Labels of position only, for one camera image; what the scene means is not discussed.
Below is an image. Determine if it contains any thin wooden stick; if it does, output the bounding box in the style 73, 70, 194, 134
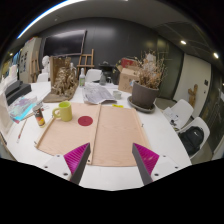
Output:
16, 118, 28, 144

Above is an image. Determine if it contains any grey plant saucer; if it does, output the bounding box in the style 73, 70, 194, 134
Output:
126, 95, 157, 114

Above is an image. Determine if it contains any red box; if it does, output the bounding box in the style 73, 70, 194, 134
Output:
120, 58, 138, 69

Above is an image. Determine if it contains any wooden figure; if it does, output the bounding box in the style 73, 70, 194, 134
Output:
187, 83, 199, 108

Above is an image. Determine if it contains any clear white-capped drink bottle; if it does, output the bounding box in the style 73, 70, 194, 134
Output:
32, 105, 46, 129

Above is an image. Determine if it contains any black wall screen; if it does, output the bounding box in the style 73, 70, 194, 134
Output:
42, 29, 87, 58

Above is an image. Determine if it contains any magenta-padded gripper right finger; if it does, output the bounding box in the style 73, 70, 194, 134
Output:
132, 143, 183, 186

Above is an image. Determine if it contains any flat round red coaster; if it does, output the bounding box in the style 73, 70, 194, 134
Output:
77, 115, 94, 127

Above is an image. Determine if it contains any black case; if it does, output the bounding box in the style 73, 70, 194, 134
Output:
3, 79, 33, 106

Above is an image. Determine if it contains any newspaper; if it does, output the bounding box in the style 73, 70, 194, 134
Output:
81, 83, 118, 105

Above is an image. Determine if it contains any brown cardboard box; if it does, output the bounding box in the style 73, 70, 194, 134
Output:
117, 67, 141, 94

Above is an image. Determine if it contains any yellow-green mug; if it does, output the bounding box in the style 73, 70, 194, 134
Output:
51, 100, 73, 123

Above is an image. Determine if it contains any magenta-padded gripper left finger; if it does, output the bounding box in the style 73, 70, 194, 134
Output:
42, 142, 92, 185

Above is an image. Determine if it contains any black backpack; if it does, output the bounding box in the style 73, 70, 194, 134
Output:
178, 125, 205, 156

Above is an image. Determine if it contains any small glass cup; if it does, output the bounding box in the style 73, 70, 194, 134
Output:
112, 89, 123, 100

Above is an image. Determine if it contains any colourful printed sheet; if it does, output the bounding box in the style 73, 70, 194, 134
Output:
8, 95, 44, 122

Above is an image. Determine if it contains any white chair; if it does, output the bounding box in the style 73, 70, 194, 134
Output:
178, 116, 211, 159
84, 68, 103, 84
163, 98, 195, 129
35, 72, 50, 83

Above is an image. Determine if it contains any grey pot with dried plant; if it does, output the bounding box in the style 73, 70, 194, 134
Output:
131, 49, 168, 109

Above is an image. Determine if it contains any white spray bottle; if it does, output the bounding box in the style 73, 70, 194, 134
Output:
78, 67, 87, 88

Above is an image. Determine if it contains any wooden easel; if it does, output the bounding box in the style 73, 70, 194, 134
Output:
77, 48, 95, 76

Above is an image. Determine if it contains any white plaster bust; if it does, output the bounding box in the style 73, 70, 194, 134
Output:
40, 55, 51, 75

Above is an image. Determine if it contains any white shelf cabinet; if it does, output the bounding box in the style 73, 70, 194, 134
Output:
18, 37, 43, 84

